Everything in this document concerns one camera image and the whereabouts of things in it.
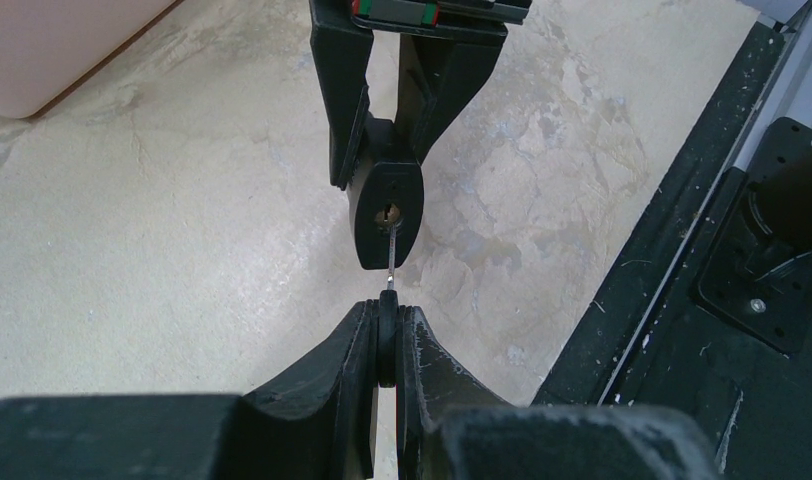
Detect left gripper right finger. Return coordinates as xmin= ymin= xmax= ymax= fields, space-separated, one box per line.
xmin=394 ymin=306 xmax=509 ymax=479

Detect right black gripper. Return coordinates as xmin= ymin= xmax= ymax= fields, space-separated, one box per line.
xmin=309 ymin=0 xmax=532 ymax=190

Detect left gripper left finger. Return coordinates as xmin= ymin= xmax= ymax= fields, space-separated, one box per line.
xmin=242 ymin=300 xmax=378 ymax=479

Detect black key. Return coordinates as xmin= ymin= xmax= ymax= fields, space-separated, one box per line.
xmin=376 ymin=224 xmax=399 ymax=388

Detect pink plastic toolbox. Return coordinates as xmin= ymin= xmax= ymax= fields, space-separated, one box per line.
xmin=0 ymin=0 xmax=173 ymax=119

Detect black mounting base plate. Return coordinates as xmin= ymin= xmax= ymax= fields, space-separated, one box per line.
xmin=531 ymin=23 xmax=812 ymax=480

